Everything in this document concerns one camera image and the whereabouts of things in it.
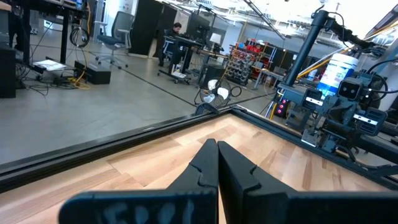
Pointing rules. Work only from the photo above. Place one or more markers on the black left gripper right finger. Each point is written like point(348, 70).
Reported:
point(252, 205)

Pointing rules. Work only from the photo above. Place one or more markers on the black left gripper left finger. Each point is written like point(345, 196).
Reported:
point(192, 205)

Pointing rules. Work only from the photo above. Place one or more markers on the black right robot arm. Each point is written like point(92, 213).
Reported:
point(371, 123)

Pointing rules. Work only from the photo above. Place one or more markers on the blue and white container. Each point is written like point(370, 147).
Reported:
point(335, 68)

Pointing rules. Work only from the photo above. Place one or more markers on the small white bottle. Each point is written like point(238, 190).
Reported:
point(312, 75)

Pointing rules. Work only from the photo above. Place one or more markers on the black power strip with lights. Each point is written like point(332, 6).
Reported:
point(282, 107)

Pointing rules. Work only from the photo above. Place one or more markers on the small grey table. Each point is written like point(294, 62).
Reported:
point(267, 72)

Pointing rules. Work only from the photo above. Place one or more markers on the black corner clamp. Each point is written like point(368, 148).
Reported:
point(206, 109)

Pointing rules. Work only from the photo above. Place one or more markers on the round floor fan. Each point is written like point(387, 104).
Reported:
point(217, 93)

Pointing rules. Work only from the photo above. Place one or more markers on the red parts rack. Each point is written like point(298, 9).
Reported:
point(239, 65)

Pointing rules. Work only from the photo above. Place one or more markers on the black computer tower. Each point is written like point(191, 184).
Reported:
point(213, 73)

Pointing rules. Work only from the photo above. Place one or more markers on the black box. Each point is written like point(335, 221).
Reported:
point(96, 74)

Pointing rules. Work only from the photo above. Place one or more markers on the black wheeled desk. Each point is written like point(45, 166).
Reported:
point(183, 40)

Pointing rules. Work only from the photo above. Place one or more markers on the computer monitor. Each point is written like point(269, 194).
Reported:
point(197, 26)

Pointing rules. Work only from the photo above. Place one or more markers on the person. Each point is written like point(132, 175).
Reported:
point(174, 31)

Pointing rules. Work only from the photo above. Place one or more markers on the tall black cabinet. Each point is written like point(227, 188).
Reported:
point(146, 28)

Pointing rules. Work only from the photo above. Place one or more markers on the grey office chair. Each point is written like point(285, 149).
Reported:
point(110, 40)

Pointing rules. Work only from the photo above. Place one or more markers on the white paper tray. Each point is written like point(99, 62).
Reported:
point(49, 64)

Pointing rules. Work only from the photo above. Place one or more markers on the black standing desk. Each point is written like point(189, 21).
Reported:
point(64, 37)

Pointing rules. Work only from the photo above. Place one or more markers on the low black cabinet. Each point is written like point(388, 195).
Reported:
point(7, 71)

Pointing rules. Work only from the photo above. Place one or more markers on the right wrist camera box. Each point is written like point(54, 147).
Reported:
point(349, 88)

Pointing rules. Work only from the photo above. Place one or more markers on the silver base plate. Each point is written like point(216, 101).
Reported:
point(309, 138)

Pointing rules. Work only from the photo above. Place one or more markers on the grey frame beam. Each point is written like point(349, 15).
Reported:
point(290, 91)

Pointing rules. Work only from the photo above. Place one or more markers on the black camera stand pole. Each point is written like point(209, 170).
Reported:
point(306, 46)

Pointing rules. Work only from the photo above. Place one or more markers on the black table frame rail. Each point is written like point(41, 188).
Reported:
point(93, 151)

